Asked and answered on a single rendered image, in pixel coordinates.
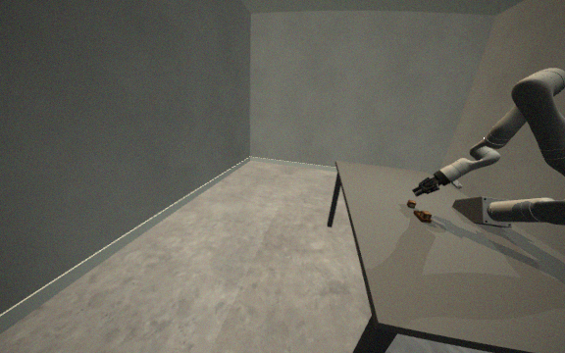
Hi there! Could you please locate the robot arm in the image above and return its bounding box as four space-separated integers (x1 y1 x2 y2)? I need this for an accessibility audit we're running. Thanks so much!
440 68 565 226

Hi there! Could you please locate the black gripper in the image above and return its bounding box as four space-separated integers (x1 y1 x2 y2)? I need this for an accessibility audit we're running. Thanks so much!
412 171 451 196

